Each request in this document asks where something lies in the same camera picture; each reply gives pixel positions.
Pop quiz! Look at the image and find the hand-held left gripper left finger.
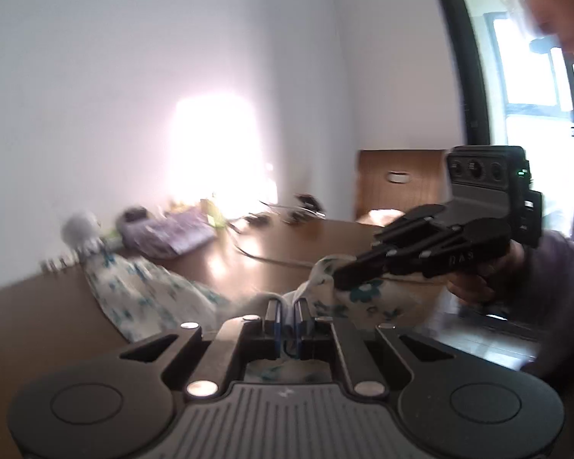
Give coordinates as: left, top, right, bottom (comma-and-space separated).
119, 299, 285, 399

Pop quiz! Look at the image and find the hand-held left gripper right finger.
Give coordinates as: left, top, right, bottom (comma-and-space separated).
293, 298, 456, 399

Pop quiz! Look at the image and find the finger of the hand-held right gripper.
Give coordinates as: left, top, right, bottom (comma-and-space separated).
371, 203, 453, 250
334, 228, 466, 293

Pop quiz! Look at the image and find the cream teal-flowered garment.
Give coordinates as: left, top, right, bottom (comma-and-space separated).
83, 247, 443, 384

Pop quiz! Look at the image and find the person's right forearm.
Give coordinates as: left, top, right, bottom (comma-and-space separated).
507, 228, 574, 393

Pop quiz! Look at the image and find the person's right hand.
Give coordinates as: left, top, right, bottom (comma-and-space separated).
446, 241, 528, 305

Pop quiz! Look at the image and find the black clip phone holder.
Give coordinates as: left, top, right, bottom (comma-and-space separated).
281, 193, 327, 225

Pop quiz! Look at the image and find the pale pink floral garment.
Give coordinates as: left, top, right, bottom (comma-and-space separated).
117, 224, 217, 257

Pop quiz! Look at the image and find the blurred skin-toned body part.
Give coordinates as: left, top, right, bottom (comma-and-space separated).
492, 0, 574, 66

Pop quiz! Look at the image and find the white robot-shaped speaker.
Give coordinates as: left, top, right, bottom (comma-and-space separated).
61, 209, 102, 260

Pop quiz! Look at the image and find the white cable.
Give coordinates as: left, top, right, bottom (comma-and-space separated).
228, 228, 317, 269

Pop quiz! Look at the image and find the black window frame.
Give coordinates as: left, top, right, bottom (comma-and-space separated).
426, 0, 574, 244

